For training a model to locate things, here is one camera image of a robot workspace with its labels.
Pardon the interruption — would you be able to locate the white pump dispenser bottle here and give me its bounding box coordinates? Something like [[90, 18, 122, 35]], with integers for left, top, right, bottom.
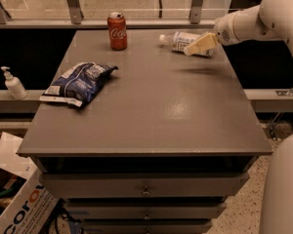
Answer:
[[1, 66, 27, 99]]

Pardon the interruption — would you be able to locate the grey drawer cabinet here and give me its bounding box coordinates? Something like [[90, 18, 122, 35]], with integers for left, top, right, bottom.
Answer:
[[20, 29, 271, 223]]

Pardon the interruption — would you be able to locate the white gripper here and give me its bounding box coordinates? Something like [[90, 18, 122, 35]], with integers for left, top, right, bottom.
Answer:
[[184, 13, 240, 56]]

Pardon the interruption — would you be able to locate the blue plastic water bottle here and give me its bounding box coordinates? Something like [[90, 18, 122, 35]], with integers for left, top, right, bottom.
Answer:
[[159, 31, 214, 57]]

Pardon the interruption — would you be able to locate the drawer with knob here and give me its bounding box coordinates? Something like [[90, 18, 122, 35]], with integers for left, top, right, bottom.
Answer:
[[65, 201, 226, 219], [39, 173, 249, 199], [82, 220, 212, 234]]

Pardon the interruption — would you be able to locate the blue chip bag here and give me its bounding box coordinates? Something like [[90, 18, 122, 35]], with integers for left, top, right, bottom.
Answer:
[[39, 62, 118, 107]]

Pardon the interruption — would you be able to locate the red Coca-Cola can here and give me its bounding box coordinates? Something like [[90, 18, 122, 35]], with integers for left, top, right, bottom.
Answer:
[[107, 12, 127, 51]]

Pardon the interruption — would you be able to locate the middle drawer with knob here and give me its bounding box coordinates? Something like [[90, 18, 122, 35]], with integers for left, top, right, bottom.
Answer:
[[65, 201, 226, 219]]

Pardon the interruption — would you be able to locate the bottom drawer with knob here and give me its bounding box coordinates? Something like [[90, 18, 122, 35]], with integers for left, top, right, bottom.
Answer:
[[82, 220, 212, 234]]

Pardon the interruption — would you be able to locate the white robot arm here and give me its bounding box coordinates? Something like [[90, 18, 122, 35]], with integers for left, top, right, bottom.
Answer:
[[184, 0, 293, 234]]

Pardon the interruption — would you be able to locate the white cardboard box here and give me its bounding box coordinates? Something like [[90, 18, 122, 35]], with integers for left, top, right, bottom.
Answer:
[[0, 132, 58, 234]]

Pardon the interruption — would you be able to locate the top drawer with knob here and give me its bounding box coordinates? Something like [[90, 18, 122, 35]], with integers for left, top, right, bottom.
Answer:
[[39, 173, 249, 199]]

